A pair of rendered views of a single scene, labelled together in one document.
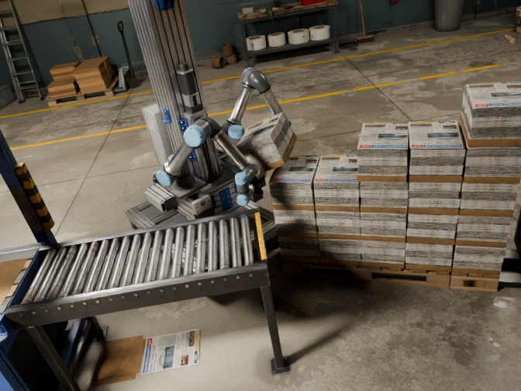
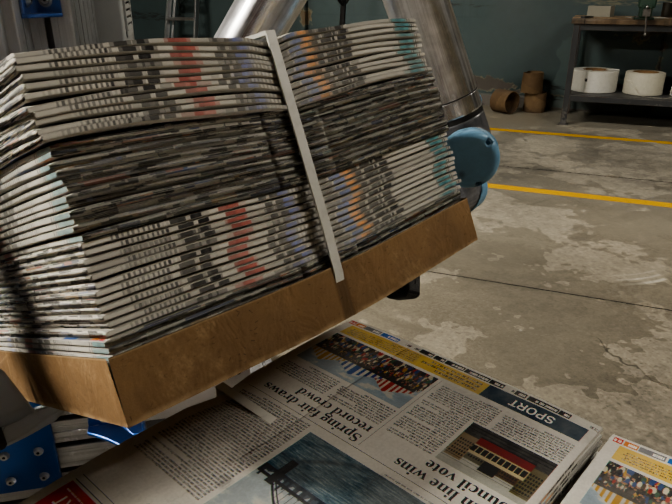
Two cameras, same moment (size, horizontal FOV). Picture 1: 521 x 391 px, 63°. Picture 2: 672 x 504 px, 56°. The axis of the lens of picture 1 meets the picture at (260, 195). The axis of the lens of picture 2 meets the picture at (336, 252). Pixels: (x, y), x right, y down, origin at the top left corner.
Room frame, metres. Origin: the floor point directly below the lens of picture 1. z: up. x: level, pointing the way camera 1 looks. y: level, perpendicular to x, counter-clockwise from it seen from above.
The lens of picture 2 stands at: (2.18, -0.41, 1.17)
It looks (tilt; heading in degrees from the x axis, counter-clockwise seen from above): 23 degrees down; 22
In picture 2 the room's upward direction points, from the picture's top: straight up
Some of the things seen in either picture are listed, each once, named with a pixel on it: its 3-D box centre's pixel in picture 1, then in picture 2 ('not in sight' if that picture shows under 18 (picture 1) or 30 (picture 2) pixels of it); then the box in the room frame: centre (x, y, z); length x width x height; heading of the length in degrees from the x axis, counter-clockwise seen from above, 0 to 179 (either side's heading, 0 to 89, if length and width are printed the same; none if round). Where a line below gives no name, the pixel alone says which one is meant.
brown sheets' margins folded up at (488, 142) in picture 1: (481, 195); not in sight; (2.14, -1.35, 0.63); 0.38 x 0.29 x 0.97; 160
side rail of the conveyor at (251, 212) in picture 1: (152, 237); not in sight; (2.15, 0.70, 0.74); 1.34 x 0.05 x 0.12; 90
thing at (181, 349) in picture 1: (171, 350); not in sight; (1.89, 0.74, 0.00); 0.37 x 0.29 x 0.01; 90
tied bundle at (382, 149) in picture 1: (383, 150); not in sight; (2.35, -0.81, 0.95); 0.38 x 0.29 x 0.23; 159
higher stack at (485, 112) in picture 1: (481, 193); not in sight; (2.14, -1.36, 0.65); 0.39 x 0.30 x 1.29; 160
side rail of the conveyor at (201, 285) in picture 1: (139, 295); not in sight; (1.64, 0.70, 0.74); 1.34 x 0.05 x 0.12; 90
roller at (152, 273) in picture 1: (155, 257); not in sight; (1.89, 0.64, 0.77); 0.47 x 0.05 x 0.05; 0
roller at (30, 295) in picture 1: (40, 277); not in sight; (1.89, 1.29, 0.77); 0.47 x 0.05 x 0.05; 0
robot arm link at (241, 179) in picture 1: (243, 181); not in sight; (2.24, 0.09, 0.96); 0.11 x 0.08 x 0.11; 153
